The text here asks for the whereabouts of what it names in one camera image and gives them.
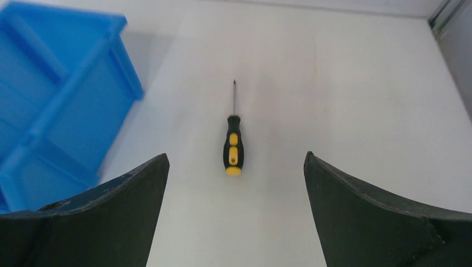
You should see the blue plastic bin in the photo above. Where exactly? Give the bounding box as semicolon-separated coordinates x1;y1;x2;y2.
1;1;144;214

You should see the black yellow screwdriver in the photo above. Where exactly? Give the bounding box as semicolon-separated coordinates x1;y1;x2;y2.
223;80;244;176

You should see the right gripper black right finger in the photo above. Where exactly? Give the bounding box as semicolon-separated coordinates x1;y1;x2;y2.
304;152;471;266

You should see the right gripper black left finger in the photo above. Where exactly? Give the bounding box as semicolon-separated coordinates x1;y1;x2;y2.
1;154;170;266

